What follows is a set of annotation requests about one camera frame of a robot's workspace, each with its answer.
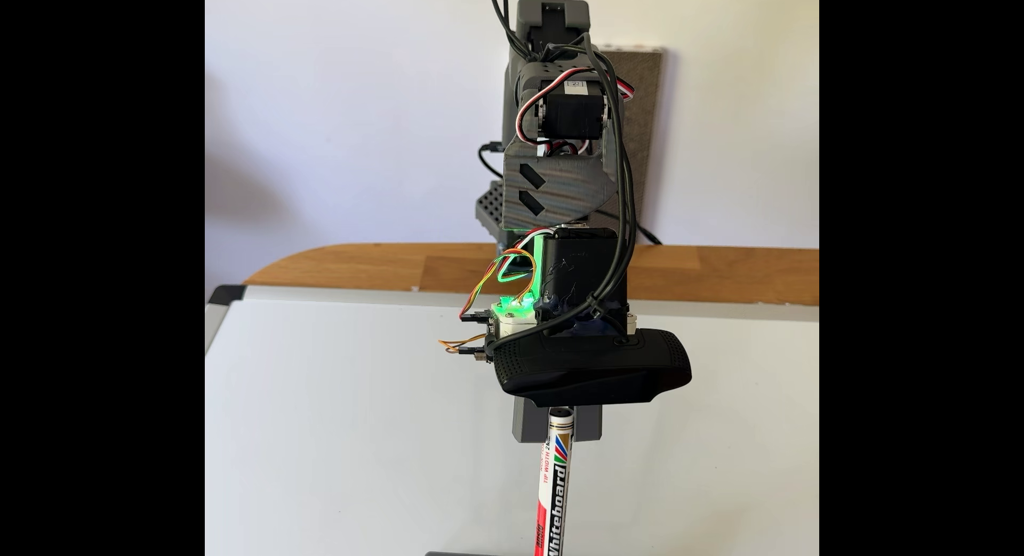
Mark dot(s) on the white whiteboard marker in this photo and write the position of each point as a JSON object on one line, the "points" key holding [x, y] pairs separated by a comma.
{"points": [[553, 492]]}

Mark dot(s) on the purple circuit board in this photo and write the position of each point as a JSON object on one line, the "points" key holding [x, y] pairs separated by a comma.
{"points": [[484, 332]]}

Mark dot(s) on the grey Da Pinchi pen holder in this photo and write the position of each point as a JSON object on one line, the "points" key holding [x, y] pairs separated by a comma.
{"points": [[464, 554]]}

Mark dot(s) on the whiteboard with aluminium frame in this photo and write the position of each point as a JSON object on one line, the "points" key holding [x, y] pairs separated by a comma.
{"points": [[336, 436]]}

